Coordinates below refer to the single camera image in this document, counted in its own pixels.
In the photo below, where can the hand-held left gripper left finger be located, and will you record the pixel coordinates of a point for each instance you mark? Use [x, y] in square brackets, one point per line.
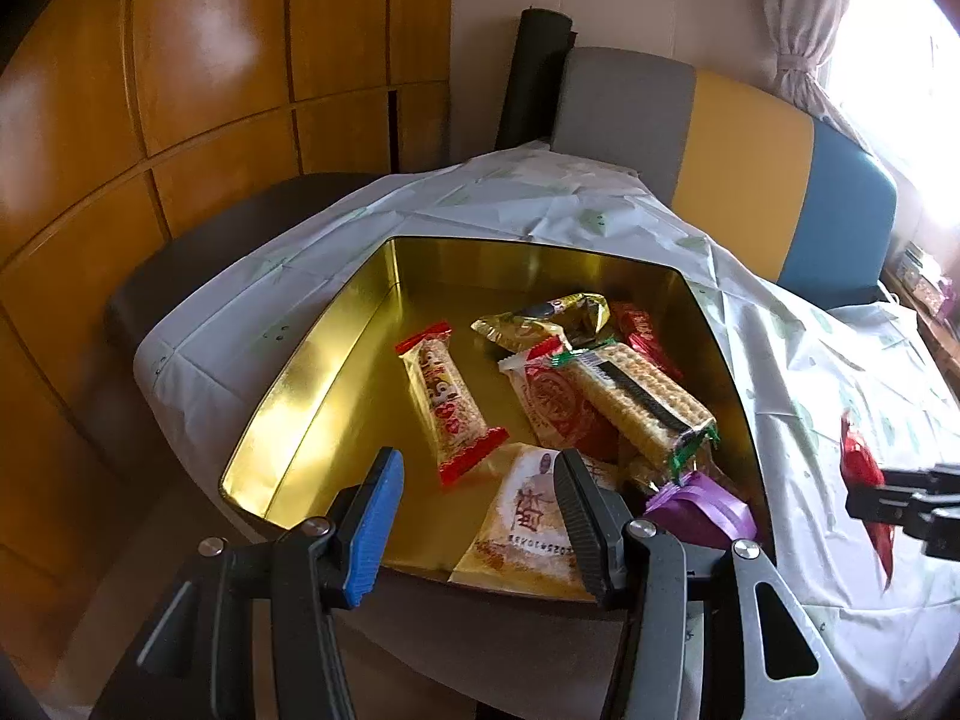
[371, 532]

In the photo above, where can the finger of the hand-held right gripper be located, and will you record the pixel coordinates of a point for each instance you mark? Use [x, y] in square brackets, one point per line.
[877, 506]
[915, 478]

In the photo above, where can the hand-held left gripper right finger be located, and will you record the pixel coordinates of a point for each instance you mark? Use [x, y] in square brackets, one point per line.
[585, 525]

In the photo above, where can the shiny red snack packet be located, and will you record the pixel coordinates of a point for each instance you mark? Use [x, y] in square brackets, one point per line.
[862, 465]

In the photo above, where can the beige pastry packet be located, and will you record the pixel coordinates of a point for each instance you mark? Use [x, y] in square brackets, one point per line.
[517, 525]

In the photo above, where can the purple snack packet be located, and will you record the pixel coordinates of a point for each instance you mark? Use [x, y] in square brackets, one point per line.
[697, 506]

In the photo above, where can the white red-print snack packet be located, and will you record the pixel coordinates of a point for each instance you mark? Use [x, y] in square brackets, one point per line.
[551, 405]

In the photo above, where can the gold maroon tin box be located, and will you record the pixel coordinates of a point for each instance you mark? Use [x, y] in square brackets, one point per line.
[337, 405]

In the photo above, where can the green-edged cracker packet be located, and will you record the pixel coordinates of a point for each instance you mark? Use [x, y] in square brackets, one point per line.
[637, 397]

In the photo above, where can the red-ended biscuit bar packet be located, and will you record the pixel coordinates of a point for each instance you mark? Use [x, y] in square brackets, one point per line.
[450, 405]

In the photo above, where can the red biscuit packet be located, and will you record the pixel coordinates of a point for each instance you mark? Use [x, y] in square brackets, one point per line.
[641, 334]

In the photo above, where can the yellow gold snack packet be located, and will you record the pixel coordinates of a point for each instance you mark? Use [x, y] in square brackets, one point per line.
[581, 311]

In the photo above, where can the wooden side shelf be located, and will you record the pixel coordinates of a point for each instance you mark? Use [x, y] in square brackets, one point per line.
[945, 337]

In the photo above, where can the white printed tablecloth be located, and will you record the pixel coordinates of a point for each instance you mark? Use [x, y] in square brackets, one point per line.
[810, 360]

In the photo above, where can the patterned tissue box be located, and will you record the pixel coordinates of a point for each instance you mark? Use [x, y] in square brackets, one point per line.
[926, 289]

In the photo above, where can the grey yellow blue sofa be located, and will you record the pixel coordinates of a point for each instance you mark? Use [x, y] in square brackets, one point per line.
[750, 150]

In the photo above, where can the window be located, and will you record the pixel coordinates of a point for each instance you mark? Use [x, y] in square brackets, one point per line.
[915, 90]

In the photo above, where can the black rolled mat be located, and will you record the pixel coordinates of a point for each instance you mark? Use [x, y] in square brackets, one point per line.
[532, 75]

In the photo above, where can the tied floral curtain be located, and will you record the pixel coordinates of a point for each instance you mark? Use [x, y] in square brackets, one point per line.
[802, 15]

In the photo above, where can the wooden wardrobe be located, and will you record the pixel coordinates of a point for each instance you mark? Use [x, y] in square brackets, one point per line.
[187, 52]

